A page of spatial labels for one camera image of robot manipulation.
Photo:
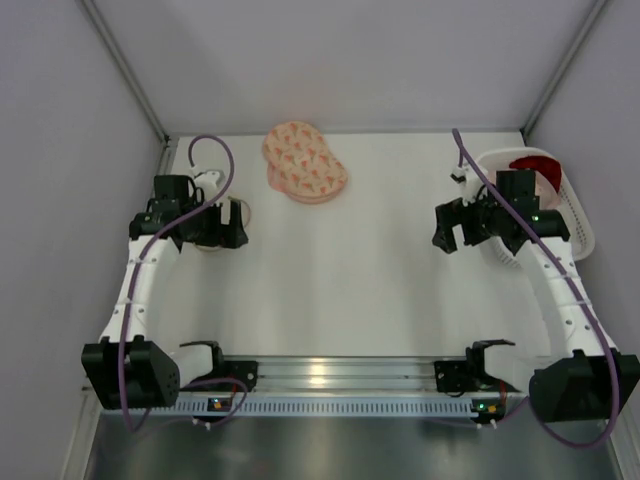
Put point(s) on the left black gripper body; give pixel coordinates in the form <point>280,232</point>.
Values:
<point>223,226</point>

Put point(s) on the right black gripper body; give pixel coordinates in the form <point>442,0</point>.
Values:
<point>466,226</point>

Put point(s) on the white round mesh laundry bag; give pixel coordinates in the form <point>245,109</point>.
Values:
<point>246,210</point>

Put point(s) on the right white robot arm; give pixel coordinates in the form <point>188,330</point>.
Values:
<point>522,213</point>

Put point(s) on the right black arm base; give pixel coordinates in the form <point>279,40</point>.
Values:
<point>457,377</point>

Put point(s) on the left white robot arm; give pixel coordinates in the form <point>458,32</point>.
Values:
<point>126,366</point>

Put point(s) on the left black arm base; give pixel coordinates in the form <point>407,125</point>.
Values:
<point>245,371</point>

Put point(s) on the pink floral laundry bag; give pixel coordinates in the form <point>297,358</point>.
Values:
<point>301,165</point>

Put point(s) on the white plastic laundry basket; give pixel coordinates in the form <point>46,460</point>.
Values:
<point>581,234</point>

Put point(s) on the pink garment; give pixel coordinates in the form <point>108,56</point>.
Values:
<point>549,198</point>

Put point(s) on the red garment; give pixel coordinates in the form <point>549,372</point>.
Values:
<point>548,167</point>

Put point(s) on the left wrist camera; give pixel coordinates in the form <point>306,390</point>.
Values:
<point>209,181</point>

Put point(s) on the aluminium mounting rail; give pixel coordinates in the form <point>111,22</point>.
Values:
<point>351,375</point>

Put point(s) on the white slotted cable duct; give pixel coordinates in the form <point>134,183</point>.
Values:
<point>339,407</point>

